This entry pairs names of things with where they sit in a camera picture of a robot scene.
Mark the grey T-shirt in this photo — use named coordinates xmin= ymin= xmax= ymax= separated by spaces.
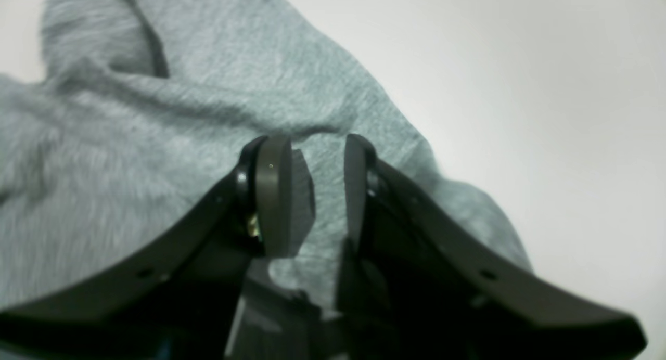
xmin=1 ymin=0 xmax=531 ymax=312

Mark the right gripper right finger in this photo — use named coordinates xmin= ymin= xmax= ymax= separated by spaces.
xmin=336 ymin=134 xmax=647 ymax=359

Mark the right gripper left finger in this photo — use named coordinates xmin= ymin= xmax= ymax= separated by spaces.
xmin=2 ymin=135 xmax=294 ymax=359

